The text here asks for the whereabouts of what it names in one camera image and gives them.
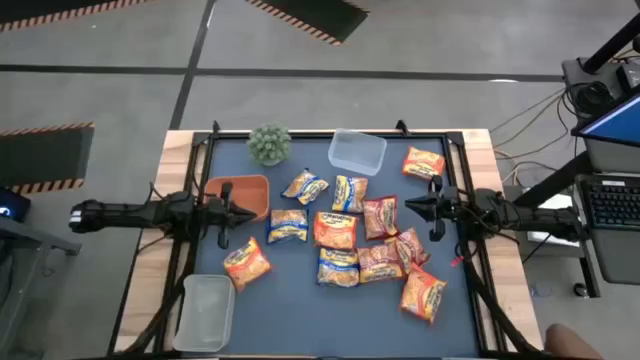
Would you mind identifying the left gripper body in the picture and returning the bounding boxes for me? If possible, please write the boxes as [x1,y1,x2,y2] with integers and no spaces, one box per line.
[199,182,236,250]

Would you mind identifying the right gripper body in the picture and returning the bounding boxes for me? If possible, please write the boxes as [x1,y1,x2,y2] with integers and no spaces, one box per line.
[429,174,462,242]

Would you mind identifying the red beef ramen pack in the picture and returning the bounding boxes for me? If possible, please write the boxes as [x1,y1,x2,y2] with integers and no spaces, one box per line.
[384,226,431,275]
[356,243,405,285]
[362,194,400,242]

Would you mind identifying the orange chicken ramen pack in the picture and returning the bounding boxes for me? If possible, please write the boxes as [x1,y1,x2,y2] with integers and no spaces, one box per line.
[312,211,360,251]
[398,263,448,325]
[402,145,447,182]
[222,236,273,293]

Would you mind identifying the blue soy sauce ramen pack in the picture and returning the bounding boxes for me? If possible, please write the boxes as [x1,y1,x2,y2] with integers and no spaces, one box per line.
[266,208,310,245]
[280,168,331,206]
[316,247,361,288]
[331,174,369,215]

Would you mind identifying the orange plastic bin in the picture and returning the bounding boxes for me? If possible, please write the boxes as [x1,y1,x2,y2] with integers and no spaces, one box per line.
[203,174,271,224]

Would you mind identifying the green potted plant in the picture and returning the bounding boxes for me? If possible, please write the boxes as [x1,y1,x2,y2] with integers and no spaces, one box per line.
[246,122,293,167]

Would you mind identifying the clear plastic container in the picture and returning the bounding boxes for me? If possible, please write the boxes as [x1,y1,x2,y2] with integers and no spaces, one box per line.
[172,273,236,354]
[327,128,389,177]

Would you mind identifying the white floor box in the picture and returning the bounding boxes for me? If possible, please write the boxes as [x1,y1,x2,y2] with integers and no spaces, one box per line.
[503,185,584,261]

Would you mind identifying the black diagonal strut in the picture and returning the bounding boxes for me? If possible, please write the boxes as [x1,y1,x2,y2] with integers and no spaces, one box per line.
[513,151,592,209]

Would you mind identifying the black keyboard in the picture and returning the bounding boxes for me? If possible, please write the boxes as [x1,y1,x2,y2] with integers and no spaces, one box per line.
[581,175,640,230]

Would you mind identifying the grey computer cart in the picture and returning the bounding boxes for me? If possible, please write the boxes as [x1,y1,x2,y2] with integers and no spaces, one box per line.
[574,172,640,286]

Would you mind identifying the hazard-striped floor mat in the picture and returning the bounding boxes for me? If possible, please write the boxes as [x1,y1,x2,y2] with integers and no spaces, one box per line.
[243,0,371,47]
[0,0,151,34]
[0,121,96,196]

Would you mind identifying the person's knee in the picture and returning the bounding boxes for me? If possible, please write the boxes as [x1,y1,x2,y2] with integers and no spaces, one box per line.
[543,323,606,360]

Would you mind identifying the grey equipment box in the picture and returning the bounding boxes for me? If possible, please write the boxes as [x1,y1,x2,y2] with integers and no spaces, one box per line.
[561,57,626,104]

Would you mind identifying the dark device with blue light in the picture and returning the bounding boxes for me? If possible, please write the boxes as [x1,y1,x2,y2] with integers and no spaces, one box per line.
[0,187,32,225]

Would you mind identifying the black stand pole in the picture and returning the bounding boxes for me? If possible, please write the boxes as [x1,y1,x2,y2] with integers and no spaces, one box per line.
[582,13,640,75]

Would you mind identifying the black table frame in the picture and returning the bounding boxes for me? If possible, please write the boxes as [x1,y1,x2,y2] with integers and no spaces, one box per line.
[149,119,506,359]

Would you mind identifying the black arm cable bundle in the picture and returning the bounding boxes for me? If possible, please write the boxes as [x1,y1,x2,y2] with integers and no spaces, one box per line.
[117,279,186,357]
[457,234,544,359]

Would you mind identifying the black cable coil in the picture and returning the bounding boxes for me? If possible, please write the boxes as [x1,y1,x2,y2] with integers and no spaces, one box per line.
[564,79,619,119]

